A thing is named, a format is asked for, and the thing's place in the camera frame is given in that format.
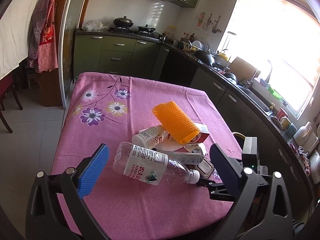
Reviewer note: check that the small patterned snack packet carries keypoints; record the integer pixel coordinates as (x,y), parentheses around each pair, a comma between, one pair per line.
(205,168)

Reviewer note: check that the black wok on counter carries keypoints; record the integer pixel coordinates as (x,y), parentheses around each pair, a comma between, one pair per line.
(205,57)

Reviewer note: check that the steel kitchen sink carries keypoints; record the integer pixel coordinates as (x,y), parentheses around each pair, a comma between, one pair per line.
(255,99)

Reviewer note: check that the large black wok with lid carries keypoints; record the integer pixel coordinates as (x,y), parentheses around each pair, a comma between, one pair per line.
(123,22)

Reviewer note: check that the teal mug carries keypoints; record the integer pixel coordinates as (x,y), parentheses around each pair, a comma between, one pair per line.
(291,130)

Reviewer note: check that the white hanging cloth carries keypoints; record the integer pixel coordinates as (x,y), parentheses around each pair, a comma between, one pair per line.
(15,34)

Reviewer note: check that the white tissue paper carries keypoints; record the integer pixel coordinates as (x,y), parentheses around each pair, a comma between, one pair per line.
(170,146)

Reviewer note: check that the red white carton box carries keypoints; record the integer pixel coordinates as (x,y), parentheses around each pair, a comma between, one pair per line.
(188,133)

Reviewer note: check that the white rice cooker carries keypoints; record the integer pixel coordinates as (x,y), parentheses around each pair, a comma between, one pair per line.
(315,167)

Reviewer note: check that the dish rack with plates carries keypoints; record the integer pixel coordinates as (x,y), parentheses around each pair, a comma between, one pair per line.
(193,46)

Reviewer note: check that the white plastic jug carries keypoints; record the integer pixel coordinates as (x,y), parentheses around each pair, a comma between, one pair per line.
(306,138)

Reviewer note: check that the red mug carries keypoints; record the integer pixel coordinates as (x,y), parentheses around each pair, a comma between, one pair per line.
(281,113)

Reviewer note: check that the orange foam fruit net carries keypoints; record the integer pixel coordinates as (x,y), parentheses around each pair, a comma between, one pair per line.
(176,122)

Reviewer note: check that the white plastic bag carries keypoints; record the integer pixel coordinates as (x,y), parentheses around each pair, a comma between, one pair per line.
(92,26)

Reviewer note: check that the wooden cutting board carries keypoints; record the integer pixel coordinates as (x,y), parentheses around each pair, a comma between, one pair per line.
(241,69)

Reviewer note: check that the white milk tea cup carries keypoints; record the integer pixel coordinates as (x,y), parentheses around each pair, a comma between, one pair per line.
(151,137)

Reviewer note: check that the clear plastic water bottle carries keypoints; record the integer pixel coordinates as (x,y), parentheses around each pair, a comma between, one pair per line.
(152,167)

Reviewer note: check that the small black frying pan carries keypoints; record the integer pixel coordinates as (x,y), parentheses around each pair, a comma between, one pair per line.
(146,29)

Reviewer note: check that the red checkered apron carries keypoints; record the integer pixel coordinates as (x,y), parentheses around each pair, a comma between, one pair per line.
(42,55)

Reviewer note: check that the pink floral tablecloth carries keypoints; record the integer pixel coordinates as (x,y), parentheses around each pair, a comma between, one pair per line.
(110,109)

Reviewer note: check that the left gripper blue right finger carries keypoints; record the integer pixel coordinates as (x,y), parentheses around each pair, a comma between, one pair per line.
(228,169)

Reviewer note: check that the steel sink faucet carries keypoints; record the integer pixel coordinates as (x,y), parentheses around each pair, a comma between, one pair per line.
(250,80)

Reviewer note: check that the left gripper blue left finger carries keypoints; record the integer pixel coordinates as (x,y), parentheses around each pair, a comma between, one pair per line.
(92,170)

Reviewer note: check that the green lower kitchen cabinets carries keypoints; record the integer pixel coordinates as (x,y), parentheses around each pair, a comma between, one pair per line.
(119,56)

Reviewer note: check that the yellow mug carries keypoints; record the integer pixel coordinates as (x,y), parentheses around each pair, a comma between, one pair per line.
(285,122)

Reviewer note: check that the white paper wrapper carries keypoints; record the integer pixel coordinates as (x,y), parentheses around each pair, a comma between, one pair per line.
(192,154)

